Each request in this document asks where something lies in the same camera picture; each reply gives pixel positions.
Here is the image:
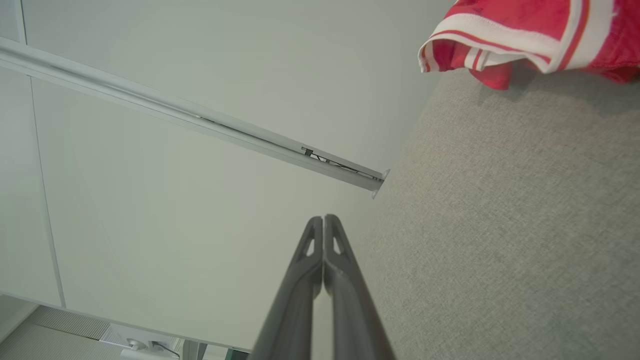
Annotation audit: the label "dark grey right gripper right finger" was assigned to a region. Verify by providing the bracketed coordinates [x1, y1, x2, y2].
[323, 214, 397, 360]

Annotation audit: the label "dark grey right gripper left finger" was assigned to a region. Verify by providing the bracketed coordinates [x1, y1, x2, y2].
[248, 215, 325, 360]

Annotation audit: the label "red jersey striped white sleeves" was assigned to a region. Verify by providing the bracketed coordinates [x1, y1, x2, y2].
[418, 0, 640, 91]

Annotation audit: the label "white floor device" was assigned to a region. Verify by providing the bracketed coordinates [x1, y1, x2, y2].
[100, 324, 182, 360]

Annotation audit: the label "grey partition post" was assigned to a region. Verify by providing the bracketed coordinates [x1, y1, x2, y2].
[0, 36, 391, 199]

